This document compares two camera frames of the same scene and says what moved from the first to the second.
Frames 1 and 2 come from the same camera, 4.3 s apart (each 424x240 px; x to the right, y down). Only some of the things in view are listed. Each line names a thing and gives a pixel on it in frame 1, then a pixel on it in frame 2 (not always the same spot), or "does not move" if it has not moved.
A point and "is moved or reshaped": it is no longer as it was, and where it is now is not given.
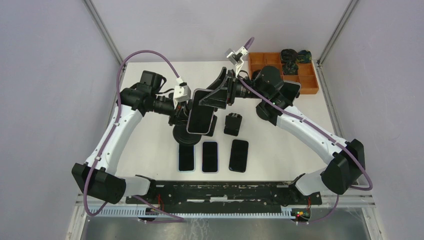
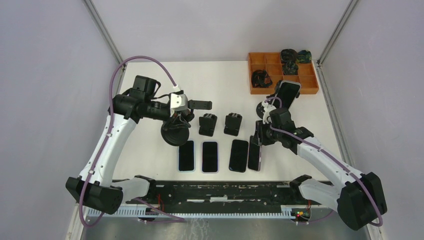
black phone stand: (232, 124) does not move
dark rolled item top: (288, 54) does not move
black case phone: (238, 156) does not move
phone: (200, 117) → (254, 155)
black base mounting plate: (172, 196) does not move
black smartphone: (186, 158) does not move
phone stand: (182, 136) is moved or reshaped
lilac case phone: (210, 157) does not move
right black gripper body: (236, 89) → (266, 135)
